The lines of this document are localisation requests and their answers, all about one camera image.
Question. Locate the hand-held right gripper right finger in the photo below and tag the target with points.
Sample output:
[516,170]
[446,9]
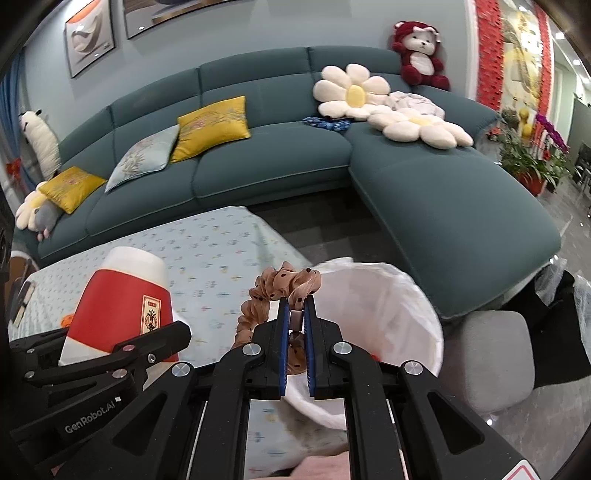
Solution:
[310,350]

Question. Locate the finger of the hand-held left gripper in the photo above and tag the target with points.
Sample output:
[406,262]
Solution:
[152,344]
[37,350]

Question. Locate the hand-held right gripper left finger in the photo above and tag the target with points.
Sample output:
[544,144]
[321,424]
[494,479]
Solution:
[283,350]

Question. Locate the brown dotted hair scrunchie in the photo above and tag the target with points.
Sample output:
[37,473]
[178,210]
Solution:
[277,279]

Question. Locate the bin with white bag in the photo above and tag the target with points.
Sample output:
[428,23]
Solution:
[369,304]

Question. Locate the pale printed tablecloth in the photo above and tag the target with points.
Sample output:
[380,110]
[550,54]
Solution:
[207,249]

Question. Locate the person's pink trouser leg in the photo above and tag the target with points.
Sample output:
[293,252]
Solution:
[323,468]

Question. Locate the grey plush toy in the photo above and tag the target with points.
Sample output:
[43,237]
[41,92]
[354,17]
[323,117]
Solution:
[47,221]

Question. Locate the white flower pillow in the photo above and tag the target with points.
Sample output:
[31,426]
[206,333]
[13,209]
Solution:
[353,92]
[27,210]
[425,129]

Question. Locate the yellow embroidered cushion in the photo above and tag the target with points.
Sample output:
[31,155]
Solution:
[212,127]
[71,187]

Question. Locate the grey upholstered stool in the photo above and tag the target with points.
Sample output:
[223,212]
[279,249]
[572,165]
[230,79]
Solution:
[494,360]

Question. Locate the teal sectional sofa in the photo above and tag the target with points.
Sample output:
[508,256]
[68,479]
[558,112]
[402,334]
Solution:
[415,198]

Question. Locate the light blue embroidered cushion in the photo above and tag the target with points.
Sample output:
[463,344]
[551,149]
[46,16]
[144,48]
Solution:
[143,157]

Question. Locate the long white plush toy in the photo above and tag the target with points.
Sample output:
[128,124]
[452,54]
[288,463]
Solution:
[41,143]

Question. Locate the dark blue beaded item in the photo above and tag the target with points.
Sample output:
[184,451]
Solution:
[325,123]

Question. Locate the blue curtain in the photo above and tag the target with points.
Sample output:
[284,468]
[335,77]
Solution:
[11,115]

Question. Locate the black bag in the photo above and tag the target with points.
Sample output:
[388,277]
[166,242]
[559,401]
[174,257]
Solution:
[558,341]

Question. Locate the clear bubble wrap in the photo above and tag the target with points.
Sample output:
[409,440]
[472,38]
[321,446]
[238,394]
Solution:
[554,281]

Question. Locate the crumpled white cloth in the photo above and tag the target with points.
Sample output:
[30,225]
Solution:
[415,102]

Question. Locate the green potted plant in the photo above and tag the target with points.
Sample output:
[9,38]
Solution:
[526,161]

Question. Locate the gold gourd ornament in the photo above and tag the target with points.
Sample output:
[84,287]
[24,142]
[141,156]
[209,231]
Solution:
[524,122]

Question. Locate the red bear plush toy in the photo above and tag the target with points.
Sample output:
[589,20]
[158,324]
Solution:
[420,50]

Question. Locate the purple orchid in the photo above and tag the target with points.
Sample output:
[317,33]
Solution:
[554,131]

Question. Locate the black dining chair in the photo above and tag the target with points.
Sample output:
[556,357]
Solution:
[584,166]

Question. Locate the framed abstract wall picture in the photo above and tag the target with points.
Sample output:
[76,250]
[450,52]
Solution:
[166,16]
[90,37]

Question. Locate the red paper wall decoration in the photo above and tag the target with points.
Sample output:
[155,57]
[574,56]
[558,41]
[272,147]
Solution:
[489,55]

